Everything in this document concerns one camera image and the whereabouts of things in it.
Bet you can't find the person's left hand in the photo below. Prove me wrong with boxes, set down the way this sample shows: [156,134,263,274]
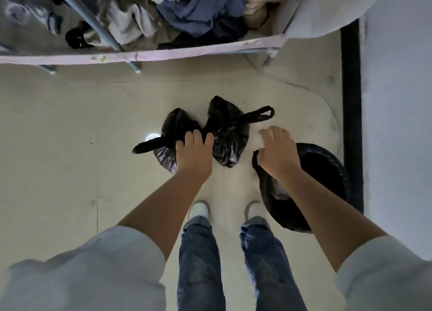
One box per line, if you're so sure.
[175,129,215,184]

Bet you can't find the person's right hand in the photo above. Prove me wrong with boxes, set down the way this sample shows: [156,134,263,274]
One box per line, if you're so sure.
[258,125,302,180]

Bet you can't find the black plastic bag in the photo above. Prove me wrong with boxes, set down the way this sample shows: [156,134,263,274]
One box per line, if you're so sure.
[203,96,275,168]
[132,108,204,175]

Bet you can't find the black bin liner bag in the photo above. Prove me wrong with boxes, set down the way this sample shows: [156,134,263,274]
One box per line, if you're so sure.
[252,143,351,234]

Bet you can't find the person's left forearm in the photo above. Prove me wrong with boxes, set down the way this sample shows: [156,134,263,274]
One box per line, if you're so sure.
[116,168,212,262]

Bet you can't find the person's right forearm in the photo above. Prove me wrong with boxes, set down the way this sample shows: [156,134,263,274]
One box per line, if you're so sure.
[275,167,389,275]

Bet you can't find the white left shoe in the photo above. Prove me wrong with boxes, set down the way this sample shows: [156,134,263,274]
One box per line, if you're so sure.
[188,201,210,221]

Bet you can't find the white shoe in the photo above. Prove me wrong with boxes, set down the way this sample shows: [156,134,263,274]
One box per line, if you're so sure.
[244,201,268,222]
[188,201,210,221]

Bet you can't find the white right shoe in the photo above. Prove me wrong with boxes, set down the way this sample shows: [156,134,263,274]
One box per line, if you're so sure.
[244,201,268,222]

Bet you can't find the pink fabric shelf edge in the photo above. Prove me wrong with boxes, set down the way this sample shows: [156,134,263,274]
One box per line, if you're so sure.
[0,34,287,66]

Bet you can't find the black garment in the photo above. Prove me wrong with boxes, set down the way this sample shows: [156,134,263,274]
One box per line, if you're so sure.
[157,16,251,50]

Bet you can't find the blue jeans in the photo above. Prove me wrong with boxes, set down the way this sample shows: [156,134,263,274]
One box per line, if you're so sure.
[176,216,308,311]

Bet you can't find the pale pink garment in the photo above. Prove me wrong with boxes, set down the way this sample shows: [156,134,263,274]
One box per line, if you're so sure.
[242,0,288,28]

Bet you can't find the blue garment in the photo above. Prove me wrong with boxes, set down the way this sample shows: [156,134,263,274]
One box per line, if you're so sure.
[156,0,249,38]

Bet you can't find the white fabric cover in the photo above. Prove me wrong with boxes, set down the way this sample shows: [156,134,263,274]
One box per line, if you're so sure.
[270,0,396,41]

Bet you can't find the beige garment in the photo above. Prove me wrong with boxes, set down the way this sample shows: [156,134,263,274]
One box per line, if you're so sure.
[84,0,183,49]

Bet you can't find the grey metal rack pole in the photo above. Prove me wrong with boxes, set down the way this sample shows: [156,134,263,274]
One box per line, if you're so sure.
[47,0,142,74]
[0,43,57,75]

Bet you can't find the black sock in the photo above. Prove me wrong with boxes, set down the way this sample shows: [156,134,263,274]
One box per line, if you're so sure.
[65,20,96,50]

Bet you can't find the white shirt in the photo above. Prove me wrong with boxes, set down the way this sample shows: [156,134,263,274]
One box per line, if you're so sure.
[0,225,432,311]

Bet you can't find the striped white sock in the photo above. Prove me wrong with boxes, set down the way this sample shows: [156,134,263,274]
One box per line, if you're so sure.
[34,7,65,35]

